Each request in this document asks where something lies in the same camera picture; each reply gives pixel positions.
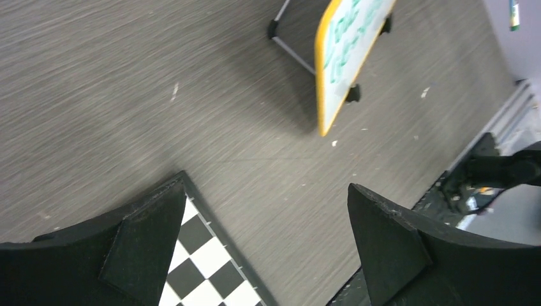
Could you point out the white green marker pen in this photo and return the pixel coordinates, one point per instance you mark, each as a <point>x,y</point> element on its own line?
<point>514,15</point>

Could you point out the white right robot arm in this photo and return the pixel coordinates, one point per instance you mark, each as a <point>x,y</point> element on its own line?
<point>483,167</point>

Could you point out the black white chessboard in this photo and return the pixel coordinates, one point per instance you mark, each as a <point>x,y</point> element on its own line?
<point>206,267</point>

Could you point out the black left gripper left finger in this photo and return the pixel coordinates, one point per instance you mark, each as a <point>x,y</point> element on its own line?
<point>120,257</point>

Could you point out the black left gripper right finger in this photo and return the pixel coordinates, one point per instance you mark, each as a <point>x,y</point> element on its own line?
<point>411,259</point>

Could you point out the aluminium front rail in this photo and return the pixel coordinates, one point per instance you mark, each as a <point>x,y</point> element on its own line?
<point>512,215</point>

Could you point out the yellow framed whiteboard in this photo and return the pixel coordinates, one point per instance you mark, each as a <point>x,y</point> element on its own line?
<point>344,38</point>

